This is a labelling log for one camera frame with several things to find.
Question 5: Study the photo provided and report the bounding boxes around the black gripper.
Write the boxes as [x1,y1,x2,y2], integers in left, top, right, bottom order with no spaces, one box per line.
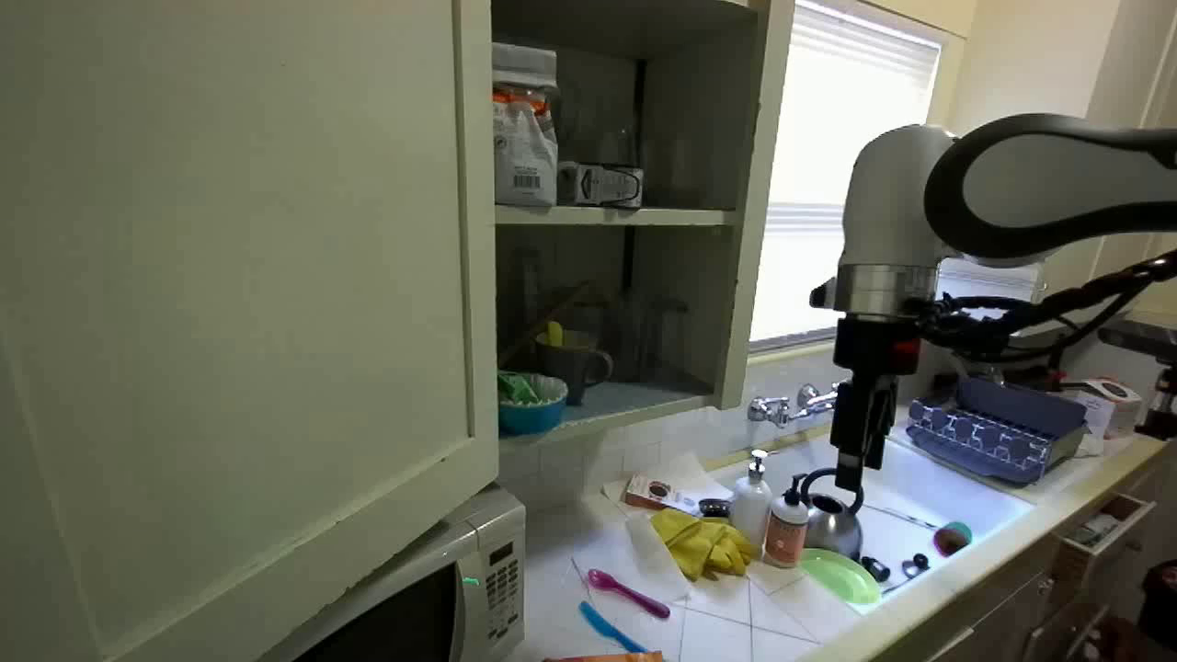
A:
[832,317,919,493]

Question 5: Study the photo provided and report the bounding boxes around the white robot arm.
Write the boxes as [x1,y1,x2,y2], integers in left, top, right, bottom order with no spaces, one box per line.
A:
[811,115,1177,490]

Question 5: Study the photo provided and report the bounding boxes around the open upper cabinet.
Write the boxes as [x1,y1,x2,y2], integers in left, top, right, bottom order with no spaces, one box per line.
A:
[487,0,799,436]

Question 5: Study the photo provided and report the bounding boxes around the cream cabinet door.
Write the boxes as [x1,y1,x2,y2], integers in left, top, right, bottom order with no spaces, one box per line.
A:
[0,0,496,662]

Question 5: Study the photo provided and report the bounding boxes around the orange soap bottle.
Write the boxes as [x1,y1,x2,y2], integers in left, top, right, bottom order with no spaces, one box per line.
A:
[761,497,811,571]

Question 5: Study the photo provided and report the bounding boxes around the chrome sink faucet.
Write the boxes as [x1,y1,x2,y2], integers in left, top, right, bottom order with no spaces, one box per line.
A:
[746,383,840,426]

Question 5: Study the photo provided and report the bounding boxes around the white soap dispenser bottle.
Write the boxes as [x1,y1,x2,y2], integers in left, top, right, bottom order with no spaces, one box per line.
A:
[729,447,772,548]

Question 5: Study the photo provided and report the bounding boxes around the green plastic plate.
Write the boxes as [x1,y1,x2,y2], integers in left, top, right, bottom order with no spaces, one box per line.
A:
[802,548,883,603]

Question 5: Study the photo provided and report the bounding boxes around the blue dish rack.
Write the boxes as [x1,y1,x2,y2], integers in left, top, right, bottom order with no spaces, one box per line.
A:
[906,380,1087,485]

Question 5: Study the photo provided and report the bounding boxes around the cream lower drawers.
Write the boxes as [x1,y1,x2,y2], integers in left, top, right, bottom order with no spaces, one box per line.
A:
[888,447,1174,662]

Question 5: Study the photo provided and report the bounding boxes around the white tissue box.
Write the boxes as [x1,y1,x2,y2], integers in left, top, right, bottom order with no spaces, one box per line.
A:
[1063,380,1139,436]

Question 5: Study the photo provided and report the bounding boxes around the blue plastic utensil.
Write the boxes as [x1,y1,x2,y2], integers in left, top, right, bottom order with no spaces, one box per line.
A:
[578,598,646,656]

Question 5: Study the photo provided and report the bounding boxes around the dark mug with utensils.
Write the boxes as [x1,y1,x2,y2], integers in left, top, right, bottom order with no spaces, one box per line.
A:
[536,320,616,406]

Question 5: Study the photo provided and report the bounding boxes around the blue bowl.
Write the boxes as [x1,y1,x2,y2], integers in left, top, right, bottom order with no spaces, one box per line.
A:
[496,370,568,436]

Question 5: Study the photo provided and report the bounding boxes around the white window blind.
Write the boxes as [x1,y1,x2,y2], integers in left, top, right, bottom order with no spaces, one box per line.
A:
[751,0,942,341]

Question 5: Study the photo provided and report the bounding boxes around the white microwave oven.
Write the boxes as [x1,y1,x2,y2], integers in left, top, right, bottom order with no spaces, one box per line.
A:
[260,485,525,662]

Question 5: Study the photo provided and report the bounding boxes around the white flour bag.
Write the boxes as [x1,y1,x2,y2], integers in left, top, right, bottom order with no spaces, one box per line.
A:
[492,45,559,207]

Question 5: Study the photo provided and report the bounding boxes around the steel kettle black handle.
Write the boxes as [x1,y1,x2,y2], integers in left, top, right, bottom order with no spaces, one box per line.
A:
[789,468,863,559]

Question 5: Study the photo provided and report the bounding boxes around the black cable bundle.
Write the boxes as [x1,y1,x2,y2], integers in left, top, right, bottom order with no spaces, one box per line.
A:
[914,251,1177,370]

